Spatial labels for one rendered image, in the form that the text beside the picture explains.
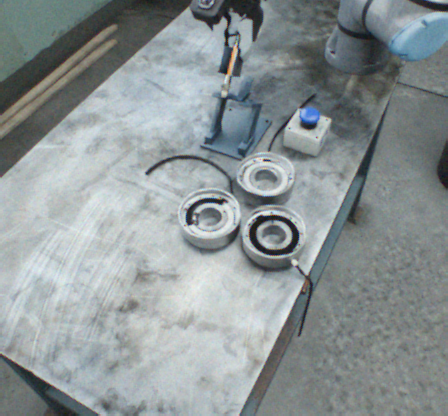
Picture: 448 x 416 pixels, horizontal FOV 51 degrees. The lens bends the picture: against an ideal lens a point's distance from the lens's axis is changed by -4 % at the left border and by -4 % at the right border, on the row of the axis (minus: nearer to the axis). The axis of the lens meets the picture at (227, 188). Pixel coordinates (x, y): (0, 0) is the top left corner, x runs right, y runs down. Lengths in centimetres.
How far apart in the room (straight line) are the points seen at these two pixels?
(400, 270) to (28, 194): 130
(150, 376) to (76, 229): 30
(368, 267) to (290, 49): 88
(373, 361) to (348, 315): 17
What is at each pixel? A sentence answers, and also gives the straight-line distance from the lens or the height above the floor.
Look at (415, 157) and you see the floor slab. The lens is 221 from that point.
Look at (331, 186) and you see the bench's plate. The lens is 91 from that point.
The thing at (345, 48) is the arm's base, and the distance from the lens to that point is 117.
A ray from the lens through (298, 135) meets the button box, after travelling 94.
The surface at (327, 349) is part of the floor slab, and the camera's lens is 162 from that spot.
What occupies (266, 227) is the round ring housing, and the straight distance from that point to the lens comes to 81.
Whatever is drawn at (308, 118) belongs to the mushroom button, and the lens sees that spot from 93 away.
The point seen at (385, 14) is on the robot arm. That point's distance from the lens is 104.
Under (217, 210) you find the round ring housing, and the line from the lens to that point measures 83.
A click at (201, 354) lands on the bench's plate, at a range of 73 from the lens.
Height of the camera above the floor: 148
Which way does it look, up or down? 49 degrees down
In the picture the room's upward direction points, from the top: 1 degrees counter-clockwise
